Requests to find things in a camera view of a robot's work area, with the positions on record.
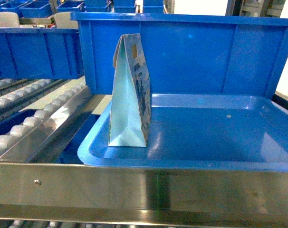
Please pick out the large blue crate behind tray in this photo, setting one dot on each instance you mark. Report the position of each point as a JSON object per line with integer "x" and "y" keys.
{"x": 189, "y": 54}

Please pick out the white roller track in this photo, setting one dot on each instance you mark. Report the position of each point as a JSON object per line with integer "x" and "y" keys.
{"x": 27, "y": 133}

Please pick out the standing flower gift bag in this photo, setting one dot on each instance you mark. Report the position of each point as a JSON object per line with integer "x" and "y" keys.
{"x": 130, "y": 114}

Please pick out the blue crate at left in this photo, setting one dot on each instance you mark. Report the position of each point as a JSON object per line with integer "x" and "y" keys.
{"x": 40, "y": 53}

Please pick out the steel rack front rail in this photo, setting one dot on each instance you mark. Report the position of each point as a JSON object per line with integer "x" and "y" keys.
{"x": 199, "y": 198}

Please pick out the blue plastic tray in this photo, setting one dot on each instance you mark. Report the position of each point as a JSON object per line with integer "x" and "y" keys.
{"x": 212, "y": 132}

